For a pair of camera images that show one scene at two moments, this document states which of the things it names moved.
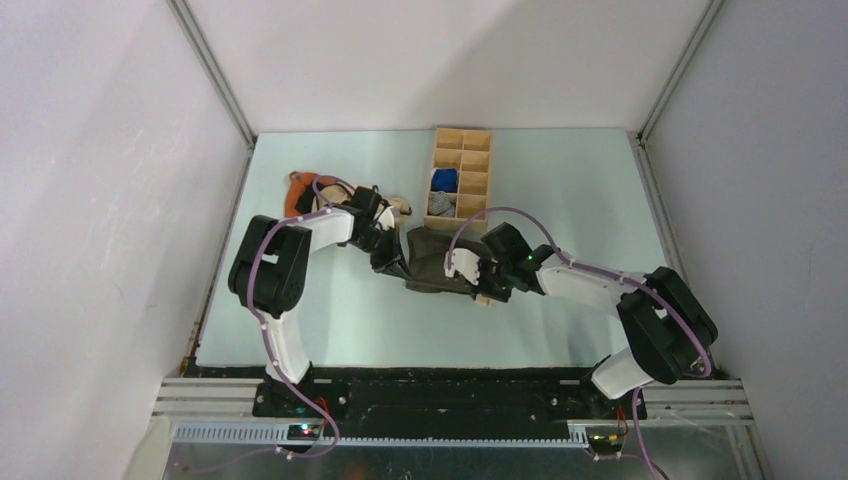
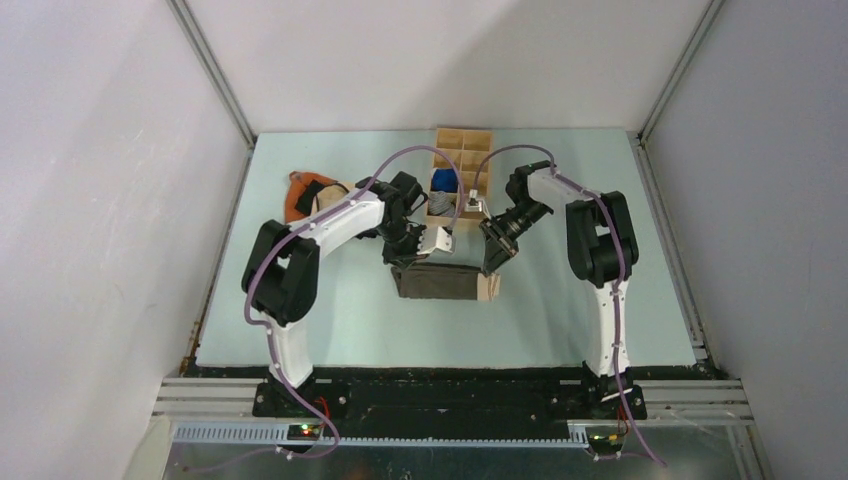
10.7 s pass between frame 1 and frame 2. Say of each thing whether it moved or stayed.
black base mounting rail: stayed
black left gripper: moved
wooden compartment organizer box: stayed
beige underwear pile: stayed
